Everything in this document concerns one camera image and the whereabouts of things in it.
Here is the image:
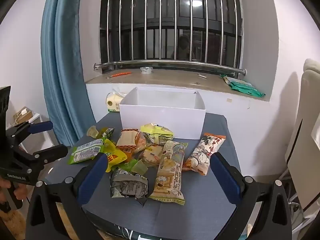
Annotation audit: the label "white orange cartoon packet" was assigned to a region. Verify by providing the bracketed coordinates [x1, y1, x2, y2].
[182, 133, 226, 176]

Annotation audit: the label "beige stone window sill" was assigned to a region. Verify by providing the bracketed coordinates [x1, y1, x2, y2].
[85, 67, 272, 102]

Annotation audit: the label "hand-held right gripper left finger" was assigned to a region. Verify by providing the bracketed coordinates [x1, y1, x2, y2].
[25, 152, 110, 240]

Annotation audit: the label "white cardboard box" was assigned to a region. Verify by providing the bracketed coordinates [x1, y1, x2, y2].
[119, 87, 207, 140]

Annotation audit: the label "clear packet orange snacks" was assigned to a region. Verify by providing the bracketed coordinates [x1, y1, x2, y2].
[134, 131, 153, 154]

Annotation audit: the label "pale yellow jelly cup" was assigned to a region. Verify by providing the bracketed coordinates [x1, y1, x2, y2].
[87, 125, 103, 138]

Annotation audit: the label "green candy wrapper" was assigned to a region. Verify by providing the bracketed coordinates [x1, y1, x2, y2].
[114, 159, 138, 173]

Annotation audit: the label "yellow-green snack packet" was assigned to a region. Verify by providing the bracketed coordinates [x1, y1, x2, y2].
[140, 123, 174, 145]

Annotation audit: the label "grey black snack packet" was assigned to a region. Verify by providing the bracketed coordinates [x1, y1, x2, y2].
[109, 167, 149, 207]

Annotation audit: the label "small brown cardboard box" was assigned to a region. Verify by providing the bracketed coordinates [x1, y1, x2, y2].
[14, 107, 34, 124]

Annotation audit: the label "orange-trimmed snack packet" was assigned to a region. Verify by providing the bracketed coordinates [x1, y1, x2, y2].
[116, 128, 139, 148]

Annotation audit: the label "green white snack packet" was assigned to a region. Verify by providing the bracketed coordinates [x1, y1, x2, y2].
[68, 138, 105, 165]

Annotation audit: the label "metal window grille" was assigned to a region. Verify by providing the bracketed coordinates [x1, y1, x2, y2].
[94, 0, 247, 77]

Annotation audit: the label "blue curtain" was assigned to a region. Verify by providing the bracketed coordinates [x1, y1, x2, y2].
[41, 0, 97, 148]

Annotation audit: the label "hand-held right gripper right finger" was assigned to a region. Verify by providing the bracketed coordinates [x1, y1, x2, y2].
[209, 152, 293, 240]

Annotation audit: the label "dark green small packet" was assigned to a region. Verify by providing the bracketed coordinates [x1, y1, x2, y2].
[96, 127, 115, 139]

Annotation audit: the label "pale wipes packet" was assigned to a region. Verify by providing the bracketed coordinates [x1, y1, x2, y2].
[220, 74, 240, 86]

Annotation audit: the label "long beige cartoon packet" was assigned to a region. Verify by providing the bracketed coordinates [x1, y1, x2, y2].
[148, 140, 188, 205]

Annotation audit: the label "blue-grey table cover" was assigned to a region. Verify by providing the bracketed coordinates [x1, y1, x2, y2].
[44, 111, 253, 240]

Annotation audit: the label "small orange packet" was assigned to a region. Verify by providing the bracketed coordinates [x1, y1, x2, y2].
[122, 147, 135, 159]

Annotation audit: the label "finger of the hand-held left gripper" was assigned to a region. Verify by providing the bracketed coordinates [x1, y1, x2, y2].
[15, 144, 69, 172]
[6, 121, 54, 144]

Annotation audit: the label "white chair chrome legs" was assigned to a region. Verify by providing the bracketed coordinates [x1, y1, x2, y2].
[285, 58, 320, 235]

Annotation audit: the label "white side table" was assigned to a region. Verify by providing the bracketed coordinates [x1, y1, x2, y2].
[5, 112, 55, 155]

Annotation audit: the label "yellow snack packet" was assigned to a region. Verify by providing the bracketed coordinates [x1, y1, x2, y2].
[101, 139, 128, 173]

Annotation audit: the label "green wipes packet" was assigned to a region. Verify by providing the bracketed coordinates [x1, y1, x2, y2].
[229, 79, 266, 98]

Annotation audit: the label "person's left hand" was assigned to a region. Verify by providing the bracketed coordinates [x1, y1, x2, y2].
[0, 176, 28, 205]

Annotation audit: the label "round cracker packet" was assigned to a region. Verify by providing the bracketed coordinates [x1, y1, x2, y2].
[138, 145, 165, 168]

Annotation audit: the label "dark glass window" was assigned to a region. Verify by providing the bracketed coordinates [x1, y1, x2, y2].
[100, 0, 243, 63]

